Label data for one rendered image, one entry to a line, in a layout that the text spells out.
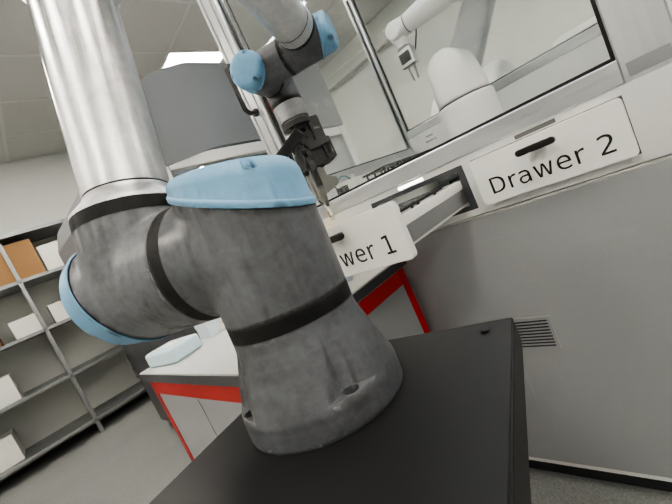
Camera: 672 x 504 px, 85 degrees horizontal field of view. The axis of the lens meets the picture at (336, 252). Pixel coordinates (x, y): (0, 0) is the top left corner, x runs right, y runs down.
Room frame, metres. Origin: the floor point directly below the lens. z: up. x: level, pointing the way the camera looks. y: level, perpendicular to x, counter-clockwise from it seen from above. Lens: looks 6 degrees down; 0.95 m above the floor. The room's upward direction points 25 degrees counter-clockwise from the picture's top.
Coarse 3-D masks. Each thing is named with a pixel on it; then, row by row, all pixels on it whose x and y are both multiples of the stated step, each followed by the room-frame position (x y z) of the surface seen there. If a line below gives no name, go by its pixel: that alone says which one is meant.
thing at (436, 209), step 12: (444, 192) 0.83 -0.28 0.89; (456, 192) 0.87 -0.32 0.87; (420, 204) 0.74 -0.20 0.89; (432, 204) 0.78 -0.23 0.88; (444, 204) 0.81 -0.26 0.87; (456, 204) 0.84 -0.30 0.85; (408, 216) 0.70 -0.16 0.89; (420, 216) 0.72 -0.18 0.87; (432, 216) 0.76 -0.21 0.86; (444, 216) 0.79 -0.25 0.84; (408, 228) 0.68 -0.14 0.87; (420, 228) 0.71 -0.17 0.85; (432, 228) 0.75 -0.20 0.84
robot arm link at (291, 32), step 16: (240, 0) 0.59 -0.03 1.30; (256, 0) 0.58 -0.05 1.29; (272, 0) 0.60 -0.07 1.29; (288, 0) 0.62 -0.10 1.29; (256, 16) 0.62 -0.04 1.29; (272, 16) 0.62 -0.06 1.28; (288, 16) 0.64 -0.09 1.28; (304, 16) 0.67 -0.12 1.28; (320, 16) 0.71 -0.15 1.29; (272, 32) 0.67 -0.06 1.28; (288, 32) 0.66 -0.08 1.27; (304, 32) 0.68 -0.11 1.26; (320, 32) 0.71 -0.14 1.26; (288, 48) 0.71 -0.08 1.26; (304, 48) 0.71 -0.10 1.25; (320, 48) 0.73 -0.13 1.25; (336, 48) 0.74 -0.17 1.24; (288, 64) 0.75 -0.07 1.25; (304, 64) 0.76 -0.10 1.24
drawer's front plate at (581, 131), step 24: (576, 120) 0.70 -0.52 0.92; (600, 120) 0.67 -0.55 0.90; (624, 120) 0.65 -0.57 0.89; (528, 144) 0.76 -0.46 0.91; (552, 144) 0.73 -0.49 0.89; (576, 144) 0.70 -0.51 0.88; (600, 144) 0.68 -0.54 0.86; (624, 144) 0.66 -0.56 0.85; (480, 168) 0.83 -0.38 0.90; (504, 168) 0.80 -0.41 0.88; (528, 168) 0.77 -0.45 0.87; (552, 168) 0.74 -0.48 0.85; (576, 168) 0.71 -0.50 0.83; (480, 192) 0.85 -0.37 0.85; (504, 192) 0.81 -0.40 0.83
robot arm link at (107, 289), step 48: (48, 0) 0.39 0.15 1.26; (96, 0) 0.41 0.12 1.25; (48, 48) 0.39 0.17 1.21; (96, 48) 0.39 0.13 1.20; (96, 96) 0.37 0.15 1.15; (144, 96) 0.43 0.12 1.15; (96, 144) 0.36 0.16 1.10; (144, 144) 0.39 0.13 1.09; (96, 192) 0.35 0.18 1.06; (144, 192) 0.35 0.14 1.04; (96, 240) 0.33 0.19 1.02; (144, 240) 0.32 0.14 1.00; (96, 288) 0.33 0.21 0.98; (144, 288) 0.31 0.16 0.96; (96, 336) 0.35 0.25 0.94; (144, 336) 0.35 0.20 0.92
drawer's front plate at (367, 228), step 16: (384, 208) 0.65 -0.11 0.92; (336, 224) 0.74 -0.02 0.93; (352, 224) 0.71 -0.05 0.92; (368, 224) 0.69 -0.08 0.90; (384, 224) 0.66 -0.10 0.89; (400, 224) 0.64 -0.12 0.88; (352, 240) 0.72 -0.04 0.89; (368, 240) 0.70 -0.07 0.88; (384, 240) 0.67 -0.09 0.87; (400, 240) 0.65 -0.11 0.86; (352, 256) 0.73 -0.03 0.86; (368, 256) 0.71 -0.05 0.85; (384, 256) 0.68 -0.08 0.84; (400, 256) 0.66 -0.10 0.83; (352, 272) 0.75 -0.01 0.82
